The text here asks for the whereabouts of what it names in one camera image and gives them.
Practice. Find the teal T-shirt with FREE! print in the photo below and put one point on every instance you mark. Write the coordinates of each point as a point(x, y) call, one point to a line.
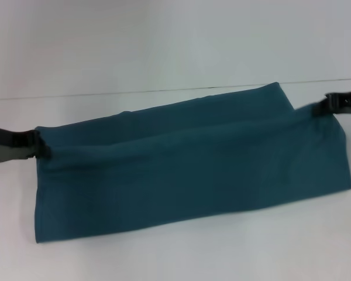
point(193, 164)

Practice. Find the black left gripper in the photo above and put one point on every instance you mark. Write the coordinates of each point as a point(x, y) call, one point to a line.
point(6, 143)

